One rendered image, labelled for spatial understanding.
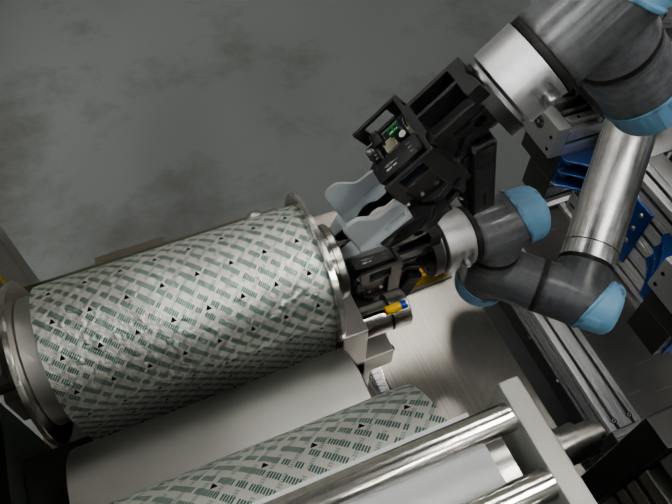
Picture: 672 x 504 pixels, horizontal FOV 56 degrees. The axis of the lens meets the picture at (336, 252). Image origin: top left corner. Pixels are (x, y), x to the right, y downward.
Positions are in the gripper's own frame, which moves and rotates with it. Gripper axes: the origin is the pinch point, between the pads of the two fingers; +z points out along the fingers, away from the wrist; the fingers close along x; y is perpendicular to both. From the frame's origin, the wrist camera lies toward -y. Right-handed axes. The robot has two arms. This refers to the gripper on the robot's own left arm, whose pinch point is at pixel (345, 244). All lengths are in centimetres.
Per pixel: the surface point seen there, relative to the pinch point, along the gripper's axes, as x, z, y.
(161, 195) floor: -127, 92, -85
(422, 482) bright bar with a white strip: 27.4, -6.5, 19.9
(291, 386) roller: 11.6, 8.4, 5.6
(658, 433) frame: 29.9, -15.9, 12.5
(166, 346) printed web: 6.9, 11.3, 15.6
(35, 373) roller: 5.6, 18.6, 22.4
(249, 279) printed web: 4.6, 4.0, 11.9
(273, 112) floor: -153, 53, -118
